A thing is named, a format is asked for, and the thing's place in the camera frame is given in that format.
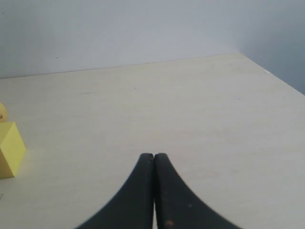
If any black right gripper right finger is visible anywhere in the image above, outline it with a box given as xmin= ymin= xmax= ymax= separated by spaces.
xmin=154 ymin=153 xmax=239 ymax=229

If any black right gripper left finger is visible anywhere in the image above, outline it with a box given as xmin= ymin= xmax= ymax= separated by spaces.
xmin=78 ymin=153 xmax=154 ymax=229

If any yellow cube block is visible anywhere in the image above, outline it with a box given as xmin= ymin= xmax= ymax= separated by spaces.
xmin=0 ymin=122 xmax=26 ymax=179

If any yellow lemon with sticker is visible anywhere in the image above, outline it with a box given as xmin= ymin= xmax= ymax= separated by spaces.
xmin=0 ymin=103 xmax=8 ymax=123

